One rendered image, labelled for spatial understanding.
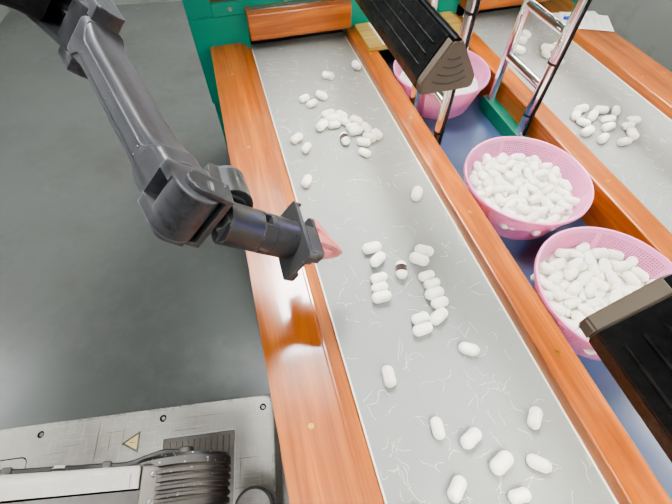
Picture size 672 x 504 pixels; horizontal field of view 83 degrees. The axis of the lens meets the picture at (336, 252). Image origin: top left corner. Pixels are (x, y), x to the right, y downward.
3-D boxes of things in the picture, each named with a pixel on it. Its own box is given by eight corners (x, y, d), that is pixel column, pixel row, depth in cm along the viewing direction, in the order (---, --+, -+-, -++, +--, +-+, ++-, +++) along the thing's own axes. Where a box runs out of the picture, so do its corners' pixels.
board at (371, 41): (368, 51, 111) (369, 47, 110) (353, 27, 120) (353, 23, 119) (471, 36, 116) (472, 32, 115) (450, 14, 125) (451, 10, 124)
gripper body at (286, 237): (304, 202, 57) (261, 187, 52) (321, 257, 51) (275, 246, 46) (280, 229, 60) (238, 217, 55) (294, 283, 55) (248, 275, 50)
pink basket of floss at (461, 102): (459, 138, 103) (470, 108, 95) (373, 107, 111) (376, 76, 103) (492, 90, 116) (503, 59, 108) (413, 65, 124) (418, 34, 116)
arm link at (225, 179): (150, 238, 44) (190, 184, 40) (145, 179, 51) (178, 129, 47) (238, 264, 52) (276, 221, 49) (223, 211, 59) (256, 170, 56)
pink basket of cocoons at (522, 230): (521, 273, 79) (541, 247, 71) (430, 197, 91) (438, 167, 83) (594, 214, 88) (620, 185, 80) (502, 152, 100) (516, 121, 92)
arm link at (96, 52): (48, 42, 59) (76, -23, 55) (87, 60, 63) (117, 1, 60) (148, 253, 43) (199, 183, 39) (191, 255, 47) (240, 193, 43)
